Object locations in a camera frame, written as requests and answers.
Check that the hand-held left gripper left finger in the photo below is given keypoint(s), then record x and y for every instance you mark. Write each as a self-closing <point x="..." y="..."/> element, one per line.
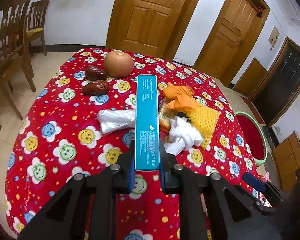
<point x="131" y="177"/>

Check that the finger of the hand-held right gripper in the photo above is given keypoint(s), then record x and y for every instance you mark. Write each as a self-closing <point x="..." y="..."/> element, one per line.
<point x="253" y="181"/>
<point x="252" y="200"/>

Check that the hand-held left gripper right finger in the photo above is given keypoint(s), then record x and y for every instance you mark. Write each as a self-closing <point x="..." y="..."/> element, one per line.
<point x="163" y="177"/>

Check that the green bin with red liner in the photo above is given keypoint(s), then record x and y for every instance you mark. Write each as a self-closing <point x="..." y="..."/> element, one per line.
<point x="250" y="135"/>

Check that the white cloth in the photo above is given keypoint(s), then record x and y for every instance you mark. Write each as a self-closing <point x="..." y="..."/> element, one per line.
<point x="183" y="135"/>

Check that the clear plastic bag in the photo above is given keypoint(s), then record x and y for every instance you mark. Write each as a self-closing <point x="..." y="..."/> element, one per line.
<point x="115" y="121"/>

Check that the teal cardboard box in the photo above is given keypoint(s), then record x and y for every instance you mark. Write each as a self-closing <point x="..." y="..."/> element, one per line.
<point x="147" y="120"/>

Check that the orange plastic bag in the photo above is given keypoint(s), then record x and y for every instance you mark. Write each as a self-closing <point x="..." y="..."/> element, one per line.
<point x="180" y="97"/>

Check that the wooden cabinet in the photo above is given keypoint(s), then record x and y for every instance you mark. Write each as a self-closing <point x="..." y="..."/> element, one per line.
<point x="288" y="160"/>

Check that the clear snack packet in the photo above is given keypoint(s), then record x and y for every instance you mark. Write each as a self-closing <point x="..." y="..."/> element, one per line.
<point x="166" y="117"/>

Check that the yellow foam fruit net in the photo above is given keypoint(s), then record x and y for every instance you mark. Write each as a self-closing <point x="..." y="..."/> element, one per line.
<point x="205" y="120"/>

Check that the red flower printed tablecloth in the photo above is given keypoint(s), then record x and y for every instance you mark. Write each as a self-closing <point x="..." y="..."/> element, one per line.
<point x="65" y="120"/>

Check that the dried red date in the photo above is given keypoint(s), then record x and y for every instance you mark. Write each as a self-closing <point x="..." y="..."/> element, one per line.
<point x="96" y="73"/>
<point x="96" y="87"/>

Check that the low wooden door panel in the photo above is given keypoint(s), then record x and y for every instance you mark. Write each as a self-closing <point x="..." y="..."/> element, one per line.
<point x="251" y="77"/>

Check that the apple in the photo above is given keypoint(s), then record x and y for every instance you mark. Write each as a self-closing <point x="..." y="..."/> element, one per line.
<point x="118" y="63"/>

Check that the wooden door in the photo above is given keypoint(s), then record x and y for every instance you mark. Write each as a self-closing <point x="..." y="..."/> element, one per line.
<point x="155" y="15"/>
<point x="230" y="35"/>

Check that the red door ornament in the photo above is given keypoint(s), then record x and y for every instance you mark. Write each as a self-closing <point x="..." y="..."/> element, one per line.
<point x="259" y="11"/>

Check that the wooden chair with yellow cushion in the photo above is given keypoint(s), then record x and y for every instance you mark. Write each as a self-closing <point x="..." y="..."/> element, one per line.
<point x="38" y="17"/>

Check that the dark doorway with wooden frame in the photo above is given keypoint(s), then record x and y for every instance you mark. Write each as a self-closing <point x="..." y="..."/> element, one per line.
<point x="287" y="80"/>

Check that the wall electrical box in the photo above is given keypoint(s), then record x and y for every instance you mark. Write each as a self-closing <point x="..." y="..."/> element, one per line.
<point x="273" y="36"/>

